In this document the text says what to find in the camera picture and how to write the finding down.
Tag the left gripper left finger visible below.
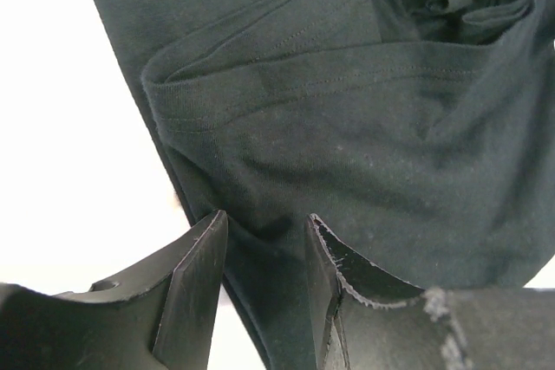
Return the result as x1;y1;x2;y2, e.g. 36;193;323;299
1;211;228;370

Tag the black t-shirt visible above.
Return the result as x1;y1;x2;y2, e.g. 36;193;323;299
94;0;554;369

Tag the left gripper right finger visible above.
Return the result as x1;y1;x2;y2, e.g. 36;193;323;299
305;215;554;370

